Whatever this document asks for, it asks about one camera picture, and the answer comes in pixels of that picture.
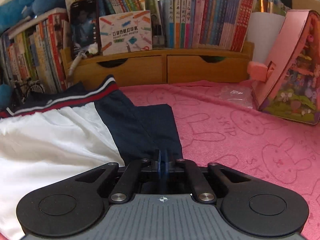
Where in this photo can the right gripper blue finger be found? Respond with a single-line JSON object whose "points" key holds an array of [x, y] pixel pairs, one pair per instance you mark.
{"points": [[159, 183], [165, 170]]}

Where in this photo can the white and navy zip jacket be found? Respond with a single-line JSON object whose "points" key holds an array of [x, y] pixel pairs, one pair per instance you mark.
{"points": [[54, 137]]}

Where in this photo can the wooden desktop drawer organizer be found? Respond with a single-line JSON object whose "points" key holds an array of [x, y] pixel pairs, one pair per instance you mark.
{"points": [[161, 66]]}

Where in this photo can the clear plastic bag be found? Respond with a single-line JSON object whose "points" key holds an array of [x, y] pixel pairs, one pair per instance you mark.
{"points": [[237, 94]]}

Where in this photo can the white label printer box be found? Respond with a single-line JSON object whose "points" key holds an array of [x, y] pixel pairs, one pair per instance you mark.
{"points": [[125, 32]]}

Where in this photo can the pink house-shaped diorama box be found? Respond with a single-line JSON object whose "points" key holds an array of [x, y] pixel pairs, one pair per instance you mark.
{"points": [[287, 84]]}

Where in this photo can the black smartphone on stand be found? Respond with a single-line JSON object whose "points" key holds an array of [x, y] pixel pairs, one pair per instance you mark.
{"points": [[85, 28]]}

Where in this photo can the row of upright books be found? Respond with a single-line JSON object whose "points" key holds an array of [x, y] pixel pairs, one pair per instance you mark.
{"points": [[47, 45]]}

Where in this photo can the miniature black bicycle model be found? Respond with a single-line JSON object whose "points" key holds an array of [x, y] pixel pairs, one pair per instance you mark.
{"points": [[22, 89]]}

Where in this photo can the blue round ball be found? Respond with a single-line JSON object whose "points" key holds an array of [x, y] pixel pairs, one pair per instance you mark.
{"points": [[5, 96]]}

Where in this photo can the blue plush toy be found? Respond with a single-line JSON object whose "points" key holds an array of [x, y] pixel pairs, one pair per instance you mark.
{"points": [[14, 11]]}

